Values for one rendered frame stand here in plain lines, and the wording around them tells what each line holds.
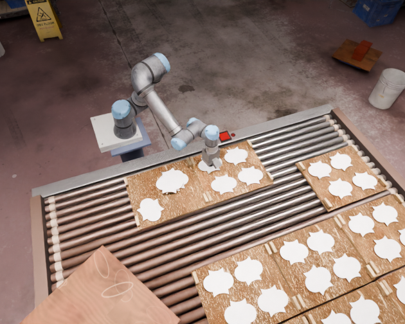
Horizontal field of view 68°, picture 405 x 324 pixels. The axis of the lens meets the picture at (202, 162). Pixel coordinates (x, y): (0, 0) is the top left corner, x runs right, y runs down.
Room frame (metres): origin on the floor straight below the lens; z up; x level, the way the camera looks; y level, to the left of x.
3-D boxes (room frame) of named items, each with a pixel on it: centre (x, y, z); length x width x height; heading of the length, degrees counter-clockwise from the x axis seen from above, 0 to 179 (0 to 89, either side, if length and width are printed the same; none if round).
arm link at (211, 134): (1.07, -0.05, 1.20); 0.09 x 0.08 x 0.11; 51
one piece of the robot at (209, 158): (1.04, -0.06, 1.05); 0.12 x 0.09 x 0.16; 38
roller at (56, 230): (0.98, -0.08, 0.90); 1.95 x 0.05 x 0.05; 112
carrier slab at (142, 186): (0.87, 0.21, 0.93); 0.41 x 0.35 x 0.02; 113
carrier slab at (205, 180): (1.03, -0.17, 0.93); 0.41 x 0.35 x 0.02; 112
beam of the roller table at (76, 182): (1.23, 0.02, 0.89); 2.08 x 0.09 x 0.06; 112
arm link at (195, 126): (1.11, 0.04, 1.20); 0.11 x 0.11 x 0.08; 51
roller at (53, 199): (1.17, -0.01, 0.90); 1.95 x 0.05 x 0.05; 112
